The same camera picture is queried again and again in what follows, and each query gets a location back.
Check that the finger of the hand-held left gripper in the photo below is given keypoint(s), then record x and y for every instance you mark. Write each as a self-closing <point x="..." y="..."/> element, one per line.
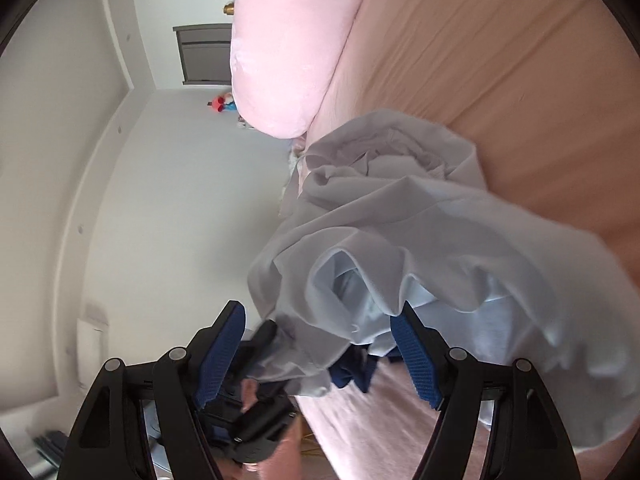
<point x="262" y="342"/>

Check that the person's left hand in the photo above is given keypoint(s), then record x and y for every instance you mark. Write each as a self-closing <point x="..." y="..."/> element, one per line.
<point x="250" y="395"/>

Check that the red and blue toy figure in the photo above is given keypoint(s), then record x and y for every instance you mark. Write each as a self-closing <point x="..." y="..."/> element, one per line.
<point x="220" y="103"/>

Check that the grey door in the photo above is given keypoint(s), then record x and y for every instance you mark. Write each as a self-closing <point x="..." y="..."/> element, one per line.
<point x="205" y="55"/>

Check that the gold vase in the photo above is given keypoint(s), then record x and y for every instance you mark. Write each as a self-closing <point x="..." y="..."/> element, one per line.
<point x="229" y="9"/>

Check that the light blue shirt navy trim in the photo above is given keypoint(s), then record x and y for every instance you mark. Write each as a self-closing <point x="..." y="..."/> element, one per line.
<point x="400" y="220"/>

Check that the large pink pillow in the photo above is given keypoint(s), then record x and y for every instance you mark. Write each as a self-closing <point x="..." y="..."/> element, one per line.
<point x="285" y="50"/>

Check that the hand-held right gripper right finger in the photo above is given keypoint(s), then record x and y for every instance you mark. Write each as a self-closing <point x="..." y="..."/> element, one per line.
<point x="415" y="360"/>

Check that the bed with pink sheet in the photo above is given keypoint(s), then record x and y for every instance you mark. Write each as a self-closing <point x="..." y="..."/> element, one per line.
<point x="500" y="60"/>

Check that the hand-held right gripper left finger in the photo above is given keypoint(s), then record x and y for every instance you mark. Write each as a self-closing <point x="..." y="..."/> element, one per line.
<point x="220" y="355"/>

